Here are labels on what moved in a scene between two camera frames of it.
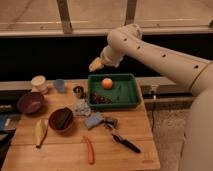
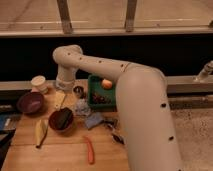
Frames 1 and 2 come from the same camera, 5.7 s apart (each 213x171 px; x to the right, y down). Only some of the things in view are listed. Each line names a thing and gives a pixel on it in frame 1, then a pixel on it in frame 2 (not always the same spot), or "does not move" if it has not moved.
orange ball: x=107 y=83 does not move
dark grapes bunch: x=96 y=98 does not move
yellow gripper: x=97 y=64 → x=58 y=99
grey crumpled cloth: x=94 y=120 does not move
